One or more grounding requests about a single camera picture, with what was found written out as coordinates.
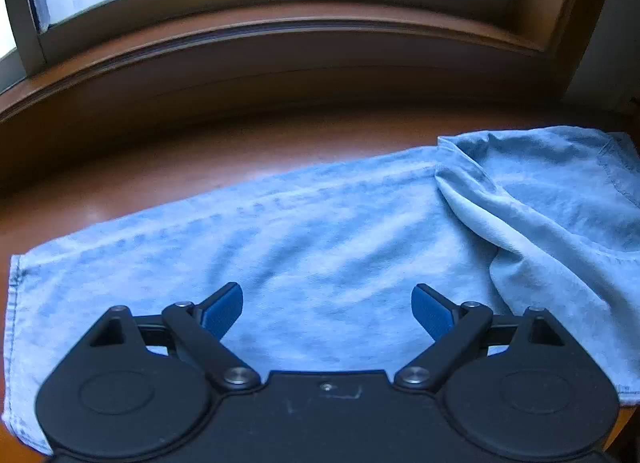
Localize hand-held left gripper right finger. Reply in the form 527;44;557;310
395;283;566;391

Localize light blue jeans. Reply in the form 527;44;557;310
0;126;640;456

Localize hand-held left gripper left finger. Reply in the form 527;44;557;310
89;281;262;391

